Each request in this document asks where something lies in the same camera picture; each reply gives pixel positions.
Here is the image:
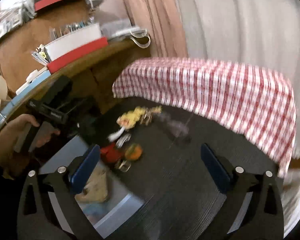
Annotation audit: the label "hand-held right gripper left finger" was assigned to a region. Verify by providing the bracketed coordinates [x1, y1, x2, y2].
[17, 144, 102, 240]

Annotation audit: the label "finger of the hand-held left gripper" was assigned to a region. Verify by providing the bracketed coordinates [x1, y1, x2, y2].
[76, 119, 108, 143]

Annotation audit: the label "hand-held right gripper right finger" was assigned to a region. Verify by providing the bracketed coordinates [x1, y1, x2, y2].
[200, 143, 284, 240]

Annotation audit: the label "red crochet keychain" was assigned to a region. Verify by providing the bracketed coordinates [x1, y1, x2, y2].
[100, 142, 125, 164]

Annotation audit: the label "light blue cardboard box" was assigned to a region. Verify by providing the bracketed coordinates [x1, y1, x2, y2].
[38, 135, 146, 231]

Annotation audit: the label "pale yellow figure keychain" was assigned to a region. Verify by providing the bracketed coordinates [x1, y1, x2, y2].
[116, 107, 144, 131]

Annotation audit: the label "orange round charm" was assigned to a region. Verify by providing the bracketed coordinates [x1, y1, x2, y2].
[124, 144, 143, 161]

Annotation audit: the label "eyeglasses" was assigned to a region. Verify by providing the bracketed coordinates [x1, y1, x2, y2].
[162, 112, 192, 145]

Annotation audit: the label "bright yellow toy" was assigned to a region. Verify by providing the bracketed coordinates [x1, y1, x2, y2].
[149, 106, 163, 117]

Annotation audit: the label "person's left hand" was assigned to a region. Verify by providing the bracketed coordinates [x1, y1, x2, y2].
[0, 114, 62, 172]

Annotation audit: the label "beige fuzzy item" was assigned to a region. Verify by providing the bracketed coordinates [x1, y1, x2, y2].
[74, 167, 109, 203]

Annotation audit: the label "light blue book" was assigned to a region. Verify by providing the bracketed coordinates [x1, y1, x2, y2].
[0, 70, 53, 136]

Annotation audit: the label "small colourful figure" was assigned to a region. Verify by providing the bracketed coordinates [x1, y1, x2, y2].
[32, 44, 50, 65]

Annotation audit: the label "white red storage box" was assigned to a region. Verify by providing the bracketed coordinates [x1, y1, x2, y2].
[46, 37, 109, 74]

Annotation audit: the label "brown wooden cabinet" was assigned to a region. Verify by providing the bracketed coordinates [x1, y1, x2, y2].
[0, 0, 152, 122]

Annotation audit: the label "white bedding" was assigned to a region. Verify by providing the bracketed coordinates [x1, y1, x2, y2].
[277, 152, 300, 237]

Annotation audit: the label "red white checkered cloth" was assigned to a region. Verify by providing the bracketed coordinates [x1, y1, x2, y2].
[112, 57, 297, 178]

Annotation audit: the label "pile of clear plastic packets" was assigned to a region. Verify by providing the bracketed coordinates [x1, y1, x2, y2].
[0, 0, 37, 44]

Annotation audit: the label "clear plastic case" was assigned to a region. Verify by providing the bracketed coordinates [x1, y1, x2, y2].
[101, 17, 141, 41]

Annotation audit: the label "pink curtain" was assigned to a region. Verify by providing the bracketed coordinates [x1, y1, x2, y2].
[117, 0, 189, 58]

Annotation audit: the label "white curtain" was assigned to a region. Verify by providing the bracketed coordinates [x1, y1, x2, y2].
[170, 0, 300, 160]

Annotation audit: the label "white cable loops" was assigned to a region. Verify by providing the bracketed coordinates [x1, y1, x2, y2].
[129, 27, 151, 48]

